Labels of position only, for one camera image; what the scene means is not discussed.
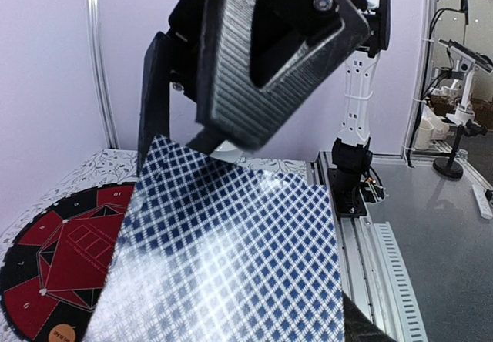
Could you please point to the orange big blind button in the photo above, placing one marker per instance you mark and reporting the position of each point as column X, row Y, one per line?
column 62, row 333

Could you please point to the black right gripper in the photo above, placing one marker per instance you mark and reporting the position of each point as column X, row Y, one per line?
column 259, row 60

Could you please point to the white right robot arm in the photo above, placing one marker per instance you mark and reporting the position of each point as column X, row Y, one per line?
column 350, row 151

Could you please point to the front aluminium rail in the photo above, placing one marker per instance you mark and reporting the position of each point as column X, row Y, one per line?
column 419, row 262

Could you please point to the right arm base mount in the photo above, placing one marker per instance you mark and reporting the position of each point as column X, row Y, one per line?
column 352, row 192

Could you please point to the blue card deck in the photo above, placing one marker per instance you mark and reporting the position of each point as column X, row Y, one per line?
column 213, row 251

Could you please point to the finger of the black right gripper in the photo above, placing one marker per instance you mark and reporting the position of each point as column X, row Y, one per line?
column 155, row 99

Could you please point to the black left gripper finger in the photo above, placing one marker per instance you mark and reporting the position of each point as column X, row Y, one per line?
column 358, row 328

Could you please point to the round red black poker mat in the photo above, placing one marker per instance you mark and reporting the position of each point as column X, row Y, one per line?
column 55, row 269

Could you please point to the left aluminium frame post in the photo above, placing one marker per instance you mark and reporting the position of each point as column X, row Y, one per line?
column 99, row 75

